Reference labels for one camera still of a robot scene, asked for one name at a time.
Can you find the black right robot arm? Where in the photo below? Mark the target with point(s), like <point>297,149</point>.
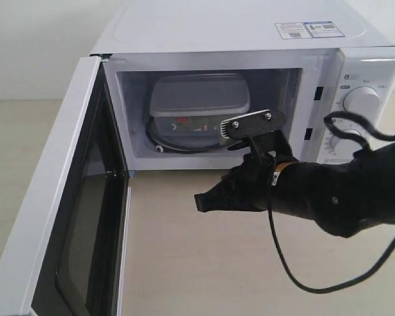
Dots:
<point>342,199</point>

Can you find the blue white label sticker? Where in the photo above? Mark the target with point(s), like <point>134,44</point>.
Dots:
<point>308,30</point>

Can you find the white lower microwave knob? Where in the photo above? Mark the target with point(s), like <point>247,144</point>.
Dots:
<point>341,146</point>

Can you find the white microwave oven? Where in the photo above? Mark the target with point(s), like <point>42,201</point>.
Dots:
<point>304,78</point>

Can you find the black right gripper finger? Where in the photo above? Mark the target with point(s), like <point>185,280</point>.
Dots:
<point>219,198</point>

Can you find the white microwave door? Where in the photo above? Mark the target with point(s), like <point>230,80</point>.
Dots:
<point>66,251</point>

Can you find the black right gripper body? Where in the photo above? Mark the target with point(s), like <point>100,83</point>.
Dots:
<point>251,181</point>

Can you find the white plastic food container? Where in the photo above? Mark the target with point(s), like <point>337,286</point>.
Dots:
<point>193,104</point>

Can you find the white upper microwave knob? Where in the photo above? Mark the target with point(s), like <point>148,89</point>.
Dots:
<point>362,100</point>

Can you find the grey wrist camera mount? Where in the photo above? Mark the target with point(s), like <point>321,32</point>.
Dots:
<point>251,125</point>

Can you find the white microwave knob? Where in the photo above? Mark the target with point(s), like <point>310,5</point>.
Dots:
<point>362,100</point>
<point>341,146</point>

